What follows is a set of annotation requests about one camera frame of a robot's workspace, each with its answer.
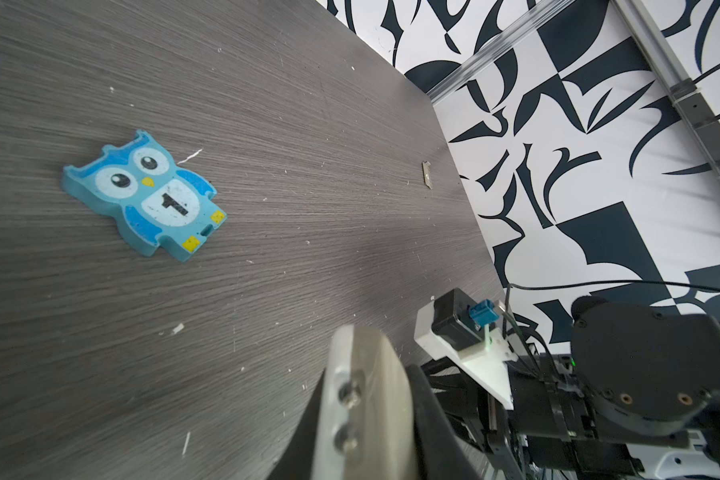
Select remote battery cover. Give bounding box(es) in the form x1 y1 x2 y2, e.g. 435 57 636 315
421 161 433 189

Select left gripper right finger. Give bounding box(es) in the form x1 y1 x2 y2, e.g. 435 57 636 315
405 365 479 480

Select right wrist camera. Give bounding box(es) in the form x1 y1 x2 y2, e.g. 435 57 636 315
414 288 518 410

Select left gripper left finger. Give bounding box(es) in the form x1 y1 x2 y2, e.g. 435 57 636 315
311 325 417 480

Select blue owl toy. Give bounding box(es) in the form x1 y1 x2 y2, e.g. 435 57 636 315
61 130 227 262

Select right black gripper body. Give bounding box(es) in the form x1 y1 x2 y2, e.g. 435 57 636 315
422 358 642 479

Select wall hook rail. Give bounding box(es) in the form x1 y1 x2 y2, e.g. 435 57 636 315
669 79 720 182

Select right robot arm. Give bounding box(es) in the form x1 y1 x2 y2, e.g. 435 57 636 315
414 290 720 479

